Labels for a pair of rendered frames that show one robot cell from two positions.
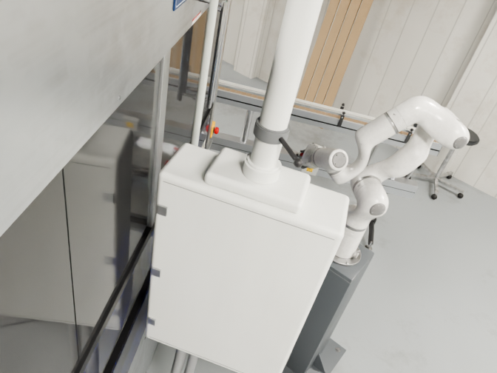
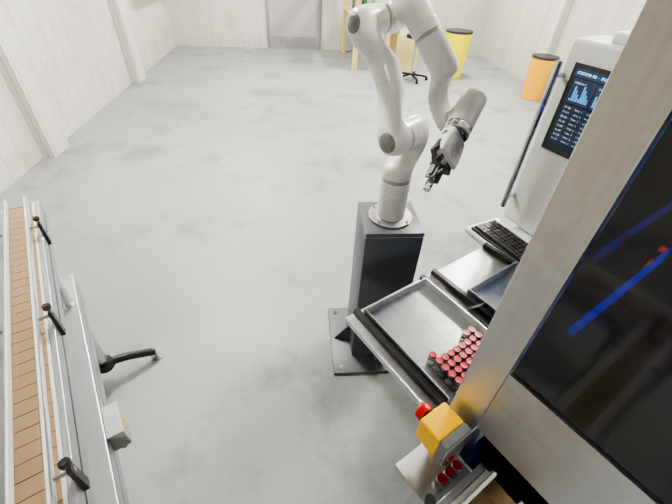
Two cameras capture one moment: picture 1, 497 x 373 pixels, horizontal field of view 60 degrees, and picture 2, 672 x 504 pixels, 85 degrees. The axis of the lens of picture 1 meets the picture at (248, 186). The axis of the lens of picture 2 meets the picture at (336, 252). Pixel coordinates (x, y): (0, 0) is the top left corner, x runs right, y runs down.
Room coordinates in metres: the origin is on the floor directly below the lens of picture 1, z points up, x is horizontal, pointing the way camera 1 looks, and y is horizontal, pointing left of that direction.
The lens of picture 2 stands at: (2.49, 0.44, 1.75)
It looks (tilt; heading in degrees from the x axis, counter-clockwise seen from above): 40 degrees down; 233
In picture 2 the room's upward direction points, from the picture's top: 3 degrees clockwise
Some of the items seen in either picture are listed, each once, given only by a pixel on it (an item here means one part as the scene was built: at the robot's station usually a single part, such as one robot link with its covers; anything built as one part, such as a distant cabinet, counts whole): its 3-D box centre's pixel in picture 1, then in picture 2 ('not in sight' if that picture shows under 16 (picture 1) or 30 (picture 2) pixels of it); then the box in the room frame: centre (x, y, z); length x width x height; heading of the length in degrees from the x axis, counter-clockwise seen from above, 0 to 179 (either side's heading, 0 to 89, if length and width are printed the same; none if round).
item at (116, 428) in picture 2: (309, 167); (116, 425); (2.72, -0.41, 0.50); 0.12 x 0.05 x 0.09; 90
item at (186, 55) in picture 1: (180, 109); not in sight; (1.30, 0.29, 1.50); 0.47 x 0.01 x 0.59; 0
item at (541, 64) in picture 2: not in sight; (538, 77); (-3.67, -2.79, 0.31); 0.40 x 0.39 x 0.61; 150
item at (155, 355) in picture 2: (369, 223); (107, 368); (2.79, -1.03, 0.07); 0.50 x 0.08 x 0.14; 0
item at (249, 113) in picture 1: (241, 150); not in sight; (2.79, 0.12, 0.46); 0.09 x 0.09 x 0.77; 0
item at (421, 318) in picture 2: not in sight; (434, 332); (1.84, 0.07, 0.90); 0.34 x 0.26 x 0.04; 89
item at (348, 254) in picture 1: (347, 237); (392, 198); (1.51, -0.50, 0.95); 0.19 x 0.19 x 0.18
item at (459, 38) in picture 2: not in sight; (454, 53); (-3.46, -4.32, 0.37); 0.47 x 0.46 x 0.73; 148
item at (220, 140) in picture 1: (312, 164); (94, 432); (2.79, -0.43, 0.49); 1.60 x 0.08 x 0.12; 90
